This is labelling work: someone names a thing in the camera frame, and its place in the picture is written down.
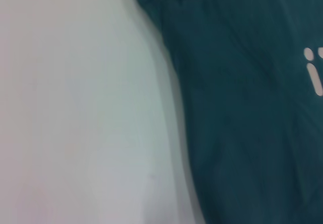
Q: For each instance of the teal t-shirt with FREE print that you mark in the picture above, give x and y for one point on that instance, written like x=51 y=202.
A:
x=252 y=108

